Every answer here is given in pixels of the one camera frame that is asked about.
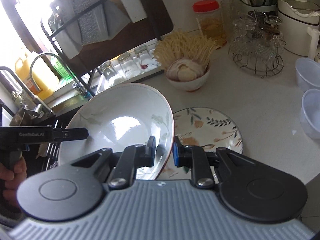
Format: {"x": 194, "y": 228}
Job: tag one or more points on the chrome kitchen faucet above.
{"x": 41, "y": 74}

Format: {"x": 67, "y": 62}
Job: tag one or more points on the wire glass cup rack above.
{"x": 257, "y": 44}

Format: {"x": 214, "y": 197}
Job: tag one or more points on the floral patterned ceramic plate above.
{"x": 207, "y": 128}

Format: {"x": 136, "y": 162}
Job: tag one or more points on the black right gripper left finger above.
{"x": 125, "y": 164}

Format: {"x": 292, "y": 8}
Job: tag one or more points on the garlic bulb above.
{"x": 185, "y": 70}

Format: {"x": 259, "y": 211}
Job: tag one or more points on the small bowl with garlic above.
{"x": 191, "y": 85}

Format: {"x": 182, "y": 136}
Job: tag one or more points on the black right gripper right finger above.
{"x": 196, "y": 159}

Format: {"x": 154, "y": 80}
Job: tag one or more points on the black metal dish rack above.
{"x": 85, "y": 33}

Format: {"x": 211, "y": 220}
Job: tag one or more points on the person's left hand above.
{"x": 12, "y": 180}

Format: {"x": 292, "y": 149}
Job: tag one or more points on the white plastic bowl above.
{"x": 309, "y": 114}
{"x": 307, "y": 74}

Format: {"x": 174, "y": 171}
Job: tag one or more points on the yellow detergent bottle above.
{"x": 22, "y": 71}

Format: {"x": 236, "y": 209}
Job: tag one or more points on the upside-down drinking glass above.
{"x": 145, "y": 59}
{"x": 109, "y": 77}
{"x": 128, "y": 65}

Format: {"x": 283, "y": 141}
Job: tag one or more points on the bundle of dry noodles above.
{"x": 182, "y": 45}

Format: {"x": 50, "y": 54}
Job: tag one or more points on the white electric cooker pot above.
{"x": 300, "y": 26}

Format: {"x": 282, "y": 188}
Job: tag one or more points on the large white leaf-pattern bowl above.
{"x": 121, "y": 116}

